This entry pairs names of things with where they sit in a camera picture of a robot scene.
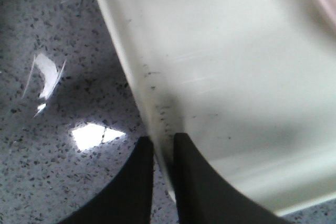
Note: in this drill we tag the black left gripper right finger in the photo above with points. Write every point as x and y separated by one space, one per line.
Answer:
202 196

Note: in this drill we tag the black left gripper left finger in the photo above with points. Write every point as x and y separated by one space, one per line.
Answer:
128 197

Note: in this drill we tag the cream bear serving tray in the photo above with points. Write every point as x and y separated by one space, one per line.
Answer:
252 82

